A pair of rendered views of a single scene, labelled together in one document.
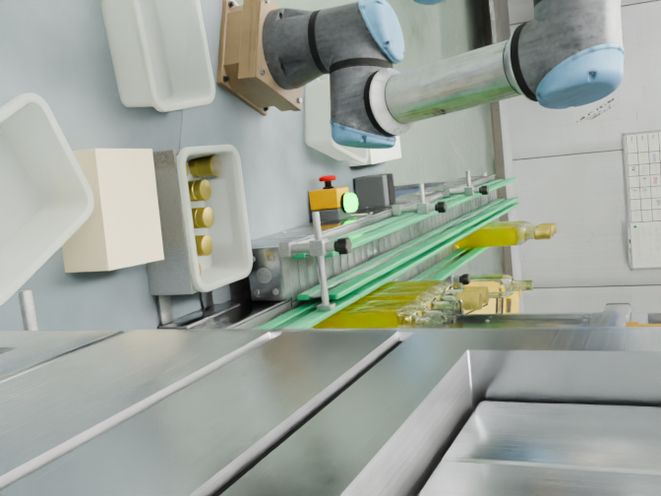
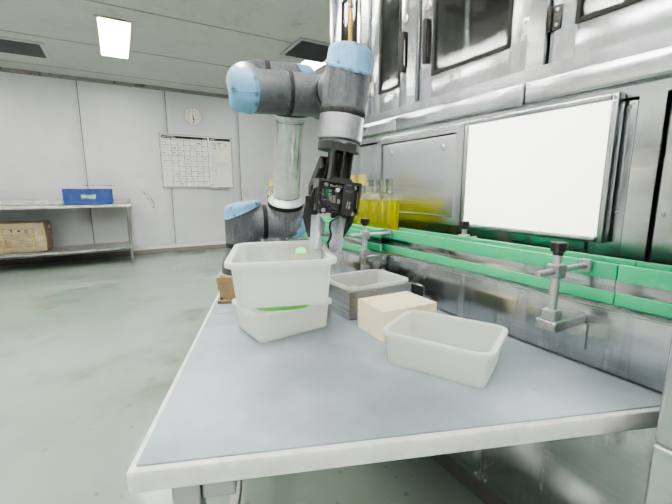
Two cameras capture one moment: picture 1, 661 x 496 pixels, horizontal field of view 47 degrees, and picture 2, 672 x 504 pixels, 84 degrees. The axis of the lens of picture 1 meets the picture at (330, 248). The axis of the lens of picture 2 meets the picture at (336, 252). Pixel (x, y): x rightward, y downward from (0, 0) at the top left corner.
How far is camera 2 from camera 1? 0.69 m
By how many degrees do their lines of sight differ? 26
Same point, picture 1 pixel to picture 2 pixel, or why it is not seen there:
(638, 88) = (137, 178)
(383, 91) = (286, 201)
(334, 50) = (257, 232)
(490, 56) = (287, 132)
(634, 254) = (225, 185)
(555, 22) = not seen: hidden behind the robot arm
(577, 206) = (201, 211)
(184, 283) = (407, 287)
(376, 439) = not seen: outside the picture
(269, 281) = (379, 262)
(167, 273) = not seen: hidden behind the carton
